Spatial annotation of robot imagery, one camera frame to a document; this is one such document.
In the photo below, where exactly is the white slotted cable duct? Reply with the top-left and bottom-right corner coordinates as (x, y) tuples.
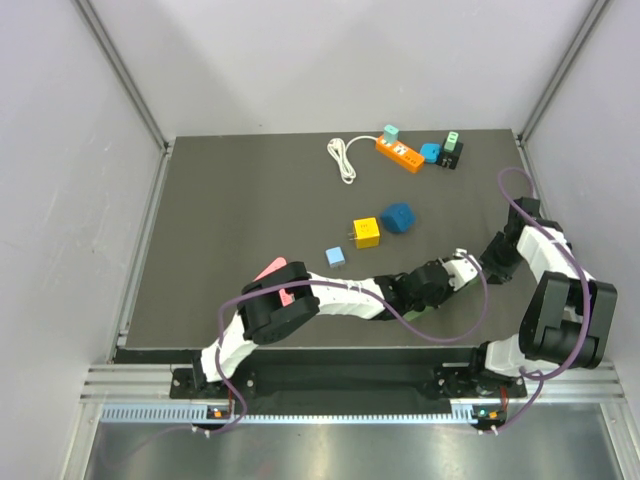
(100, 403), (504, 425)

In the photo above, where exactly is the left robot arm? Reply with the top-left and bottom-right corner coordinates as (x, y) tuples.
(191, 255), (478, 397)

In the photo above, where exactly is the blue rounded plug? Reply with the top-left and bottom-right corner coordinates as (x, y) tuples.
(419, 143), (441, 164)

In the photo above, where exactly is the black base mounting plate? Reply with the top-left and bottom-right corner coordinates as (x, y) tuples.
(170, 360), (526, 402)

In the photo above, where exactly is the white coiled power cable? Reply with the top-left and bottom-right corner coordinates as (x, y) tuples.
(326, 134), (380, 185)

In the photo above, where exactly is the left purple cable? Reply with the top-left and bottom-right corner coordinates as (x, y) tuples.
(94, 251), (490, 469)

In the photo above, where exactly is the black socket block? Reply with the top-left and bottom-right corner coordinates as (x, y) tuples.
(435, 142), (464, 170)

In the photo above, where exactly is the orange power strip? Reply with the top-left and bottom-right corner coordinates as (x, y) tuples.
(376, 136), (425, 174)

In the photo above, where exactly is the yellow cube plug adapter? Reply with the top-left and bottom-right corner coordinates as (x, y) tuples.
(350, 217), (381, 250)

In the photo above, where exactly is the green power strip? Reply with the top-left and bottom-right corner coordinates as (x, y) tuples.
(403, 306), (434, 322)

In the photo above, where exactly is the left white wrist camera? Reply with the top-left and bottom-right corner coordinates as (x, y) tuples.
(442, 248), (480, 292)

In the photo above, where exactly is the light blue plug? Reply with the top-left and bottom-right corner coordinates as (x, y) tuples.
(325, 246), (346, 268)

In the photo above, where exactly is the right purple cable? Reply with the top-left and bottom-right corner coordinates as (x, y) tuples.
(492, 167), (596, 436)

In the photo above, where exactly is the blue cube plug adapter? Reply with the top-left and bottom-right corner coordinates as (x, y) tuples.
(380, 202), (416, 234)

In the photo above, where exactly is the teal charger on orange strip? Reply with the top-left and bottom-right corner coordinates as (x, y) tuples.
(383, 124), (399, 145)

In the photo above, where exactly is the mint green charger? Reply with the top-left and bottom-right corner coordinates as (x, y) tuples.
(443, 131), (459, 152)

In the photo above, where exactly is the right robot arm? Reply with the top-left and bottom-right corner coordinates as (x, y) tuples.
(466, 197), (618, 396)

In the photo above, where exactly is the purple cable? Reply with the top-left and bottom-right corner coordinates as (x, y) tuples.
(492, 167), (596, 436)
(94, 251), (490, 469)

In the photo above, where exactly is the pink triangular socket adapter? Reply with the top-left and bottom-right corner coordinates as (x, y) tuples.
(252, 256), (295, 309)

